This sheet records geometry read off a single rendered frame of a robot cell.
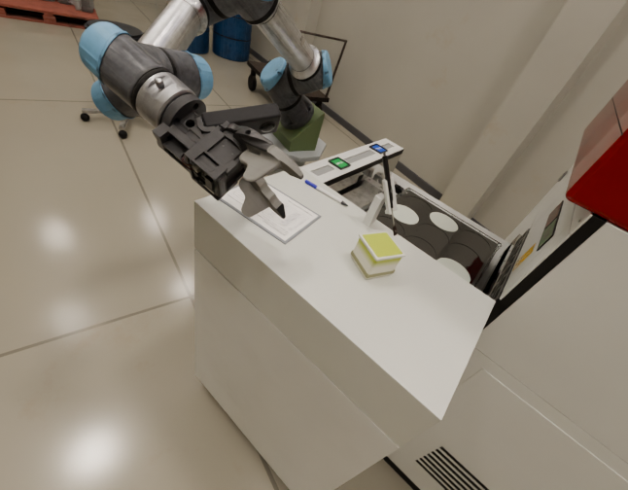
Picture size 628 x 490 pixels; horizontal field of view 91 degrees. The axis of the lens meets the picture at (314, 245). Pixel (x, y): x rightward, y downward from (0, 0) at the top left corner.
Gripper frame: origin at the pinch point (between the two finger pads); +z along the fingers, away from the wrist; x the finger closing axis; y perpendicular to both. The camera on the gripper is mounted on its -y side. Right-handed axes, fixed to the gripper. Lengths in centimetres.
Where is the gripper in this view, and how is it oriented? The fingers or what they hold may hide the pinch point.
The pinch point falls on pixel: (296, 197)
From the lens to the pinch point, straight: 45.5
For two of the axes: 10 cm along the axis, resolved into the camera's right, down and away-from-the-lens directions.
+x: 2.4, -2.5, -9.4
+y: -6.1, 7.1, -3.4
